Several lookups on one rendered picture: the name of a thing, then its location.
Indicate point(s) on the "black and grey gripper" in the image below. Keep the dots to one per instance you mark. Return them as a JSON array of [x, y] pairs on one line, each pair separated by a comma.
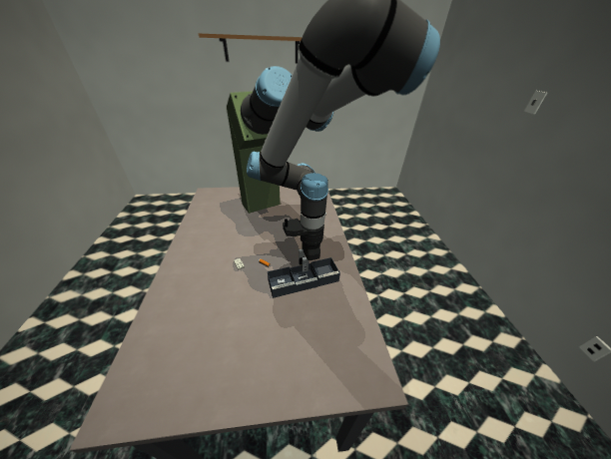
[[311, 232]]

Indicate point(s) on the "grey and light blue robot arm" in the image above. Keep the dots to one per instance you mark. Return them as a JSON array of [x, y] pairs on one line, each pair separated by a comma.
[[402, 50]]

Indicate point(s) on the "dark grey rack of bins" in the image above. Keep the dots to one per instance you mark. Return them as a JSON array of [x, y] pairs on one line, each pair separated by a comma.
[[320, 272]]

